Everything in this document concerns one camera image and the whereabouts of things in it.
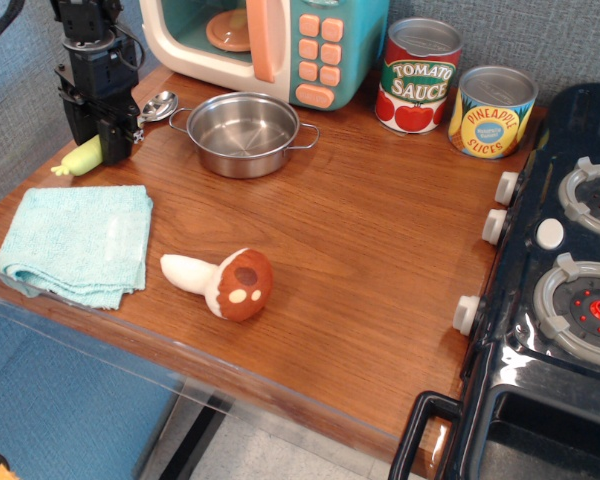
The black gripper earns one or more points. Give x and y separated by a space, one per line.
96 90

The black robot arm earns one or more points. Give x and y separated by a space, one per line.
95 21

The light blue folded cloth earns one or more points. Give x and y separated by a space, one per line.
85 244

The plush brown mushroom toy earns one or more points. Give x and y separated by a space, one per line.
235 290

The teal toy microwave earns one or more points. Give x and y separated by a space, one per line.
312 54

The clear acrylic table guard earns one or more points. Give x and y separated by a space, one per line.
75 406

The tomato sauce can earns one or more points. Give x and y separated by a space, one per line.
420 63

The pineapple slices can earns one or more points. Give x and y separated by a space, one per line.
492 109

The black toy stove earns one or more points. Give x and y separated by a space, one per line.
530 401

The steel pot with handles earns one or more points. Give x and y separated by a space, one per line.
244 135

